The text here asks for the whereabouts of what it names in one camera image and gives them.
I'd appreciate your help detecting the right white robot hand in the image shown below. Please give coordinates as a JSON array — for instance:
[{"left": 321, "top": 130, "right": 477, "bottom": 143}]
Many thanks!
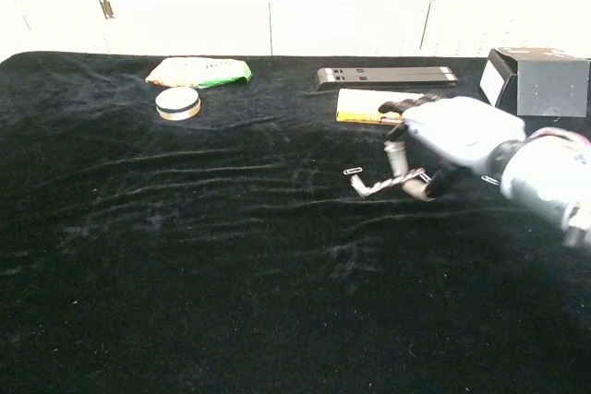
[{"left": 378, "top": 93, "right": 528, "bottom": 203}]

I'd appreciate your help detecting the white bead chain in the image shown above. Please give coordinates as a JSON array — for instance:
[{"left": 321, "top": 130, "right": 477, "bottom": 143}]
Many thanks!
[{"left": 362, "top": 167, "right": 428, "bottom": 199}]

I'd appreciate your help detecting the black folding stand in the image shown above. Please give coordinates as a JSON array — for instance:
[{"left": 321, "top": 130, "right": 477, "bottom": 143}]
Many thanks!
[{"left": 314, "top": 66, "right": 459, "bottom": 92}]

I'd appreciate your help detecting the yellow flat box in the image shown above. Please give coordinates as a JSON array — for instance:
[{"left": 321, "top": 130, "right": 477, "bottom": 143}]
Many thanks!
[{"left": 335, "top": 88, "right": 426, "bottom": 125}]

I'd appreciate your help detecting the black cardboard box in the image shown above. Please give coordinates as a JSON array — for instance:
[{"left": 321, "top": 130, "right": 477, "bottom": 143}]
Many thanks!
[{"left": 477, "top": 46, "right": 591, "bottom": 121}]

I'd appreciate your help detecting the woven folding screen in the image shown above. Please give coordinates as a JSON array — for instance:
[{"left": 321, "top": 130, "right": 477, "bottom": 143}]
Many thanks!
[{"left": 0, "top": 0, "right": 591, "bottom": 59}]

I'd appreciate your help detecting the green orange snack bag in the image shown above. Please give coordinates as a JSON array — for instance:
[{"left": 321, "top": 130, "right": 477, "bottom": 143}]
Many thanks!
[{"left": 144, "top": 56, "right": 254, "bottom": 90}]

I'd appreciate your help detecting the black velvet tablecloth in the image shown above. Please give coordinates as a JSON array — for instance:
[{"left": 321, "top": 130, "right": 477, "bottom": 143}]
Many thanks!
[{"left": 0, "top": 51, "right": 591, "bottom": 394}]

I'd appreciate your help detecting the round white tin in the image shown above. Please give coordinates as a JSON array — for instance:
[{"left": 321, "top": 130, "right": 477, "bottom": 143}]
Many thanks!
[{"left": 154, "top": 86, "right": 202, "bottom": 123}]

